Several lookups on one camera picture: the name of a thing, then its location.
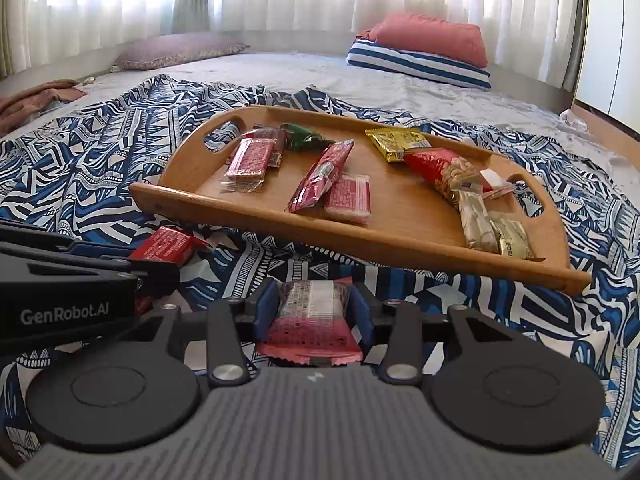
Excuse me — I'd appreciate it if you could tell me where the wooden tray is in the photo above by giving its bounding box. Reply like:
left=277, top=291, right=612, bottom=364
left=129, top=105, right=592, bottom=297

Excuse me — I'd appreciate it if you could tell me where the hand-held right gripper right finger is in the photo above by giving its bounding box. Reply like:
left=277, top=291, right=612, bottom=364
left=347, top=280, right=516, bottom=386

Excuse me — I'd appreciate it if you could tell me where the blue patterned blanket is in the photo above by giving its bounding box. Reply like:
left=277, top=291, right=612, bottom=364
left=0, top=74, right=640, bottom=471

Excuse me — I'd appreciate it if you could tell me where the white wardrobe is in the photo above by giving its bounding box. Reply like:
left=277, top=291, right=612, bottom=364
left=574, top=0, right=640, bottom=133

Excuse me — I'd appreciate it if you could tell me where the pink red snack packet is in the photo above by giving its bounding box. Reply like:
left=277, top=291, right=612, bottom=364
left=255, top=276, right=365, bottom=367

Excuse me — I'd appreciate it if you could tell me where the red label biscuit packet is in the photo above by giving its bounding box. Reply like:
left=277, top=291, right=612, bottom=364
left=220, top=137, right=281, bottom=194

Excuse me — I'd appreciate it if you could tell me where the red label wafer packet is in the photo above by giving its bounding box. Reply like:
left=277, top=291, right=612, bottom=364
left=324, top=174, right=373, bottom=226

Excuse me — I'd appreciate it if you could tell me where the pink red pillow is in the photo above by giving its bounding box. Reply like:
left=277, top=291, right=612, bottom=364
left=355, top=12, right=489, bottom=69

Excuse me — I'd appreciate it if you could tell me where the blue white striped pillow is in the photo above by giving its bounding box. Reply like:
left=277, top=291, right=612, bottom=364
left=346, top=40, right=492, bottom=92

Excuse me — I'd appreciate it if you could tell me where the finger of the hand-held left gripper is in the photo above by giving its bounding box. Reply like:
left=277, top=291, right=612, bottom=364
left=0, top=241, right=182, bottom=302
left=0, top=222, right=134, bottom=262

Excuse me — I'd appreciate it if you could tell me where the yellow snack packet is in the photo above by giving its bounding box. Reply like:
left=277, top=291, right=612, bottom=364
left=364, top=127, right=432, bottom=164

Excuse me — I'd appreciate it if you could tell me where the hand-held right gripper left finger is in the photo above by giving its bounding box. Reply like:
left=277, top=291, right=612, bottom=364
left=135, top=280, right=281, bottom=386

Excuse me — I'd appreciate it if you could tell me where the gold snack packet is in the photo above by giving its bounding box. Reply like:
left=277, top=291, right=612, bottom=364
left=489, top=214, right=547, bottom=262

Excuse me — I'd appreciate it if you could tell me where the red peanut snack packet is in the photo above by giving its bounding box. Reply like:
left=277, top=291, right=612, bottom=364
left=403, top=147, right=483, bottom=207

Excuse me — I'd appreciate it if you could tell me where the long red sachet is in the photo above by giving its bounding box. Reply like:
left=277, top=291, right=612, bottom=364
left=285, top=138, right=356, bottom=214

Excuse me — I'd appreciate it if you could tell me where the dark red snack packet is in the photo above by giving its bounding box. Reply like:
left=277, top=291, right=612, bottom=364
left=127, top=225, right=213, bottom=264

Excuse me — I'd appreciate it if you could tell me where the bed with grey sheet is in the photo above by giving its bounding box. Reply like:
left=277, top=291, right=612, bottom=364
left=0, top=49, right=640, bottom=206

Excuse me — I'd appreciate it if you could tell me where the small red white packet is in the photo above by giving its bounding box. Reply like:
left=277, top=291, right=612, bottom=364
left=479, top=167, right=517, bottom=202

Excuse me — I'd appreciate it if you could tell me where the purple floral pillow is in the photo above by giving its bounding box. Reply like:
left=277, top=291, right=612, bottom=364
left=111, top=32, right=251, bottom=72

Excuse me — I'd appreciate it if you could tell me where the green snack packet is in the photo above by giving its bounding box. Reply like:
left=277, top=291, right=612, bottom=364
left=279, top=122, right=337, bottom=153

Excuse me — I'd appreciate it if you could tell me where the brown cloth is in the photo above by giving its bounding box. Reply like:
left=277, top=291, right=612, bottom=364
left=0, top=79, right=87, bottom=126

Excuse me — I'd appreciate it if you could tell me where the clear cream snack packet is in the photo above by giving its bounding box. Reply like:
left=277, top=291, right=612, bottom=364
left=456, top=190, right=502, bottom=254

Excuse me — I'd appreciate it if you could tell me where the brown peanut bar packet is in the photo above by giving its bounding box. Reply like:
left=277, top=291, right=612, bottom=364
left=227, top=127, right=290, bottom=168

